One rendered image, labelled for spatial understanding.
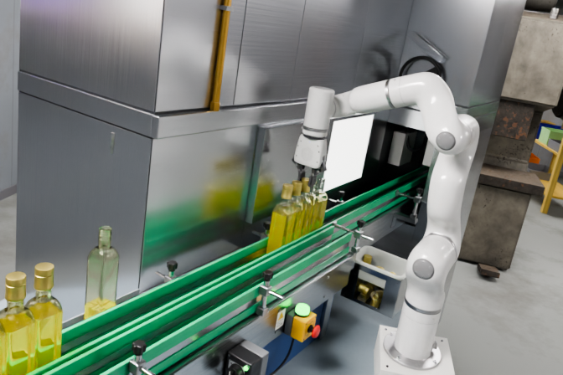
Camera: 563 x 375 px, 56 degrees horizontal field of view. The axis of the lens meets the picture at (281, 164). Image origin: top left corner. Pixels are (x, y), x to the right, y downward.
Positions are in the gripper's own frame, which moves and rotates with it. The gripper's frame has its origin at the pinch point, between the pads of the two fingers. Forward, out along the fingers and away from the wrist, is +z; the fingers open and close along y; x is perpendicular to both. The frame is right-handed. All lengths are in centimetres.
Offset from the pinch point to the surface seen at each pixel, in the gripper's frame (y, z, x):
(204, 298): 7, 21, -56
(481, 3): 17, -70, 104
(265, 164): -11.9, -3.2, -8.9
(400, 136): -11, 0, 115
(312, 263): 13.8, 22.4, -12.3
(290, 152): -12.0, -5.2, 6.4
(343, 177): -12, 14, 57
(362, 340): 27, 58, 15
